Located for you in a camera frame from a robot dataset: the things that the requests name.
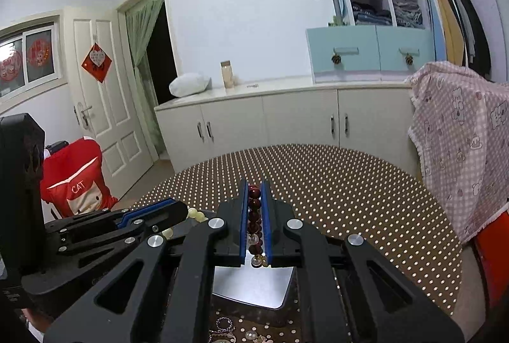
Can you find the cream bead bracelet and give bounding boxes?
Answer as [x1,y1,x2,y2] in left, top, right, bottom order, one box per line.
[160,207,210,241]

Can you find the dark red bead bracelet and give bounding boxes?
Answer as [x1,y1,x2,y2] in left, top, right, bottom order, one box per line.
[247,184,270,268]

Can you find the red cat chair cover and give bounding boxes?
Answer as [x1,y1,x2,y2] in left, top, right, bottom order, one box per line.
[40,137,118,218]

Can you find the dark rectangular storage box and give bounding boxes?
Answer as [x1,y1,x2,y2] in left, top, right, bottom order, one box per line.
[211,256,298,323]

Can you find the brown polka dot tablecloth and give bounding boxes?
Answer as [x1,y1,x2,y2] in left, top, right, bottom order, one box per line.
[137,144,461,320]

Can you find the white panel door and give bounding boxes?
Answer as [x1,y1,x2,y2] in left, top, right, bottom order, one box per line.
[61,6,154,198]

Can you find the white pillow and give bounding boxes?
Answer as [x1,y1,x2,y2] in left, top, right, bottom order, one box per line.
[169,73,211,98]

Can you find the beige bottle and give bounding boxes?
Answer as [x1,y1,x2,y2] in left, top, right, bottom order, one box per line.
[221,61,235,89]

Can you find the red chair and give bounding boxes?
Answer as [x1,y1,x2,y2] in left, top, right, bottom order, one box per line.
[475,211,509,309]

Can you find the red door ornament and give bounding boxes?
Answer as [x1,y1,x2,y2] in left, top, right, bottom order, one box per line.
[81,43,112,83]

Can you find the green curtain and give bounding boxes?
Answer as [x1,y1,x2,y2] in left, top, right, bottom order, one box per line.
[125,0,166,154]

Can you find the window with red decorations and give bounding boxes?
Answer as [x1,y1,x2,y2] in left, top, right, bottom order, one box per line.
[1,11,67,113]

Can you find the pink checkered cloth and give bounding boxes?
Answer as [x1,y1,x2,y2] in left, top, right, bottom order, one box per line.
[406,61,508,243]

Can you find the teal drawer unit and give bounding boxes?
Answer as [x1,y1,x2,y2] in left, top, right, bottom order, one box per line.
[306,25,435,83]

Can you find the hanging clothes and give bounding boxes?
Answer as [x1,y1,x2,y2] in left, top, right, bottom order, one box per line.
[426,0,492,79]

